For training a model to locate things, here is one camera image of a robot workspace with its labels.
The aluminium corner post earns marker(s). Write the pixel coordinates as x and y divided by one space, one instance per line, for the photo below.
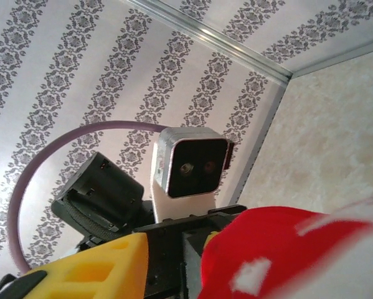
205 32

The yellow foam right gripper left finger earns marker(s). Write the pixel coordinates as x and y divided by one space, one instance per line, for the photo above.
96 274

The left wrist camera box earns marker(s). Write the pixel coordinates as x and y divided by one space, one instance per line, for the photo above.
195 168

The aluminium back rail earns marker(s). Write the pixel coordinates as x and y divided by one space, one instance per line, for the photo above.
338 59

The red t-shirt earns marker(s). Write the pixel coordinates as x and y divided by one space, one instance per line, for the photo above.
282 249

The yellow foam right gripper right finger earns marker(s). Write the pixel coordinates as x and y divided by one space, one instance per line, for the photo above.
211 237

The aluminium side rail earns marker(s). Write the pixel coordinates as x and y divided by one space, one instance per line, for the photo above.
258 140

